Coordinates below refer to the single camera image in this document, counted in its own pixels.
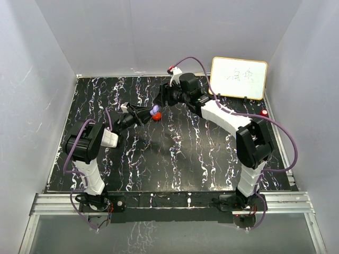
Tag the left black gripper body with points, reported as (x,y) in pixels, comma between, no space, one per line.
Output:
(129,119)

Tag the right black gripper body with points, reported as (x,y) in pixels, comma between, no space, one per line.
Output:
(176,95)

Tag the red earbud charging case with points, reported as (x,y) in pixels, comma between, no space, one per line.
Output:
(157,116)

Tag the purple round earbud case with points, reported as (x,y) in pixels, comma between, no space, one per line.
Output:
(155,110)

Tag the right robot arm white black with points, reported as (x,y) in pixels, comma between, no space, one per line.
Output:
(253,142)

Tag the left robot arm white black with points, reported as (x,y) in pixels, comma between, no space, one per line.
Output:
(82,146)

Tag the red emergency stop button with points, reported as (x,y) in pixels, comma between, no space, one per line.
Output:
(264,113)

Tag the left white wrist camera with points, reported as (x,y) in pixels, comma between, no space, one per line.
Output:
(125,107)

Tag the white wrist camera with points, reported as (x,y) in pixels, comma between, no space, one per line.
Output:
(125,107)
(174,73)

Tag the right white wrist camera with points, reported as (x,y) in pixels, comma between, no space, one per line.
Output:
(174,73)

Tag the small whiteboard with wooden frame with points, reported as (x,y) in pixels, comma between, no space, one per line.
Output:
(238,78)

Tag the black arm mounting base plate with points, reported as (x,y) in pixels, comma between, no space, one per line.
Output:
(123,207)

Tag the aluminium frame rail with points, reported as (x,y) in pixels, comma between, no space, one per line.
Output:
(288,226)

